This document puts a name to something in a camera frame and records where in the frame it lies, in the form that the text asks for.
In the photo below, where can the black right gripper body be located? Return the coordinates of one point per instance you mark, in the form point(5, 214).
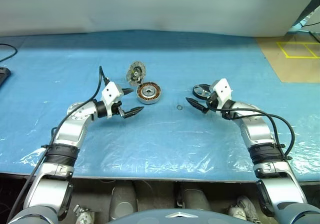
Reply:
point(212, 101)

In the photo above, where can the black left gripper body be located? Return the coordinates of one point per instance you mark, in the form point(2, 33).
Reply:
point(118, 109)

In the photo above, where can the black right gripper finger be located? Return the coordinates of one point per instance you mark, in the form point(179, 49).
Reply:
point(197, 105)
point(205, 87)

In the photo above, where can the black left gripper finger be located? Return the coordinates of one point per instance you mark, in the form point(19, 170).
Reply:
point(127, 92)
point(131, 112)

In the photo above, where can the silver spoked motor rotor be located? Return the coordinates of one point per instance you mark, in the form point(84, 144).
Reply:
point(204, 94)

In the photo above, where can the finned motor cover disc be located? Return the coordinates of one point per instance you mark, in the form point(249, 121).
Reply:
point(136, 72)

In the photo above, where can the silver motor stator housing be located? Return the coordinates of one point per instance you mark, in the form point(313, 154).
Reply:
point(150, 93)

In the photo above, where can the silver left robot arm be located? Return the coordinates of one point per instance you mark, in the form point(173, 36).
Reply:
point(75, 129)

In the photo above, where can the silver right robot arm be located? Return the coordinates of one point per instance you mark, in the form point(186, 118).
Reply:
point(255, 126)

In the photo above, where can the blue plastic table mat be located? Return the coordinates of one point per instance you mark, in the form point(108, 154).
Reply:
point(160, 139)

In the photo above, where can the brown cardboard panel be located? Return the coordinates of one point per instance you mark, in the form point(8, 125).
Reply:
point(287, 69)

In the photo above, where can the grey rounded shape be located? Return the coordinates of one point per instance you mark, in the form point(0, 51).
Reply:
point(123, 199)
point(195, 196)

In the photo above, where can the white speckled lump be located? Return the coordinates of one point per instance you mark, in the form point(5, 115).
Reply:
point(242, 209)
point(85, 215)

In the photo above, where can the grey-blue robot torso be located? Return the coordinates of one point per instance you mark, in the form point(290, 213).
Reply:
point(175, 219)

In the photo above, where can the black flat device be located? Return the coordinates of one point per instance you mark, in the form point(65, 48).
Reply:
point(3, 75)

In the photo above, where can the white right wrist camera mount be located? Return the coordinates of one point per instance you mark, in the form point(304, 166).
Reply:
point(222, 89)

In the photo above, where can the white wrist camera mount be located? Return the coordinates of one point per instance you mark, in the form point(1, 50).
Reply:
point(111, 92)
point(222, 89)

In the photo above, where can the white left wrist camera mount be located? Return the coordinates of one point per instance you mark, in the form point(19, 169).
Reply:
point(111, 92)

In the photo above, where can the dark grey slanted post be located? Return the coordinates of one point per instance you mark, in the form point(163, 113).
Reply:
point(308, 6)

